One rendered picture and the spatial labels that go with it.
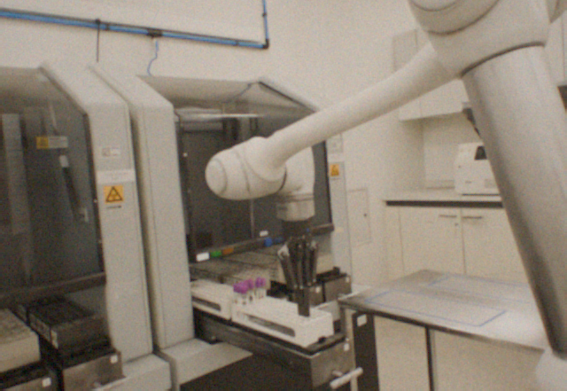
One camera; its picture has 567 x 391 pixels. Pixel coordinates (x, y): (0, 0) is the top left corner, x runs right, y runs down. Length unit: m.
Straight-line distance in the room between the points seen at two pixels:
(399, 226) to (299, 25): 1.69
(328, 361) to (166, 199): 0.63
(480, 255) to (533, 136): 2.88
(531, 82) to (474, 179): 2.80
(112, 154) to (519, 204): 1.01
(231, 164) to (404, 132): 3.28
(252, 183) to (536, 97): 0.53
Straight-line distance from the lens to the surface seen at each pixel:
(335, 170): 1.82
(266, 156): 0.93
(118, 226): 1.34
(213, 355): 1.44
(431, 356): 1.84
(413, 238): 3.75
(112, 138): 1.34
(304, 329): 1.12
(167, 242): 1.40
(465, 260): 3.56
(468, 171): 3.46
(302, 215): 1.09
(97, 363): 1.29
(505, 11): 0.65
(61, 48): 2.54
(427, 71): 0.89
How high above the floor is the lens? 1.24
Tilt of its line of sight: 3 degrees down
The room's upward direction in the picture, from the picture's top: 5 degrees counter-clockwise
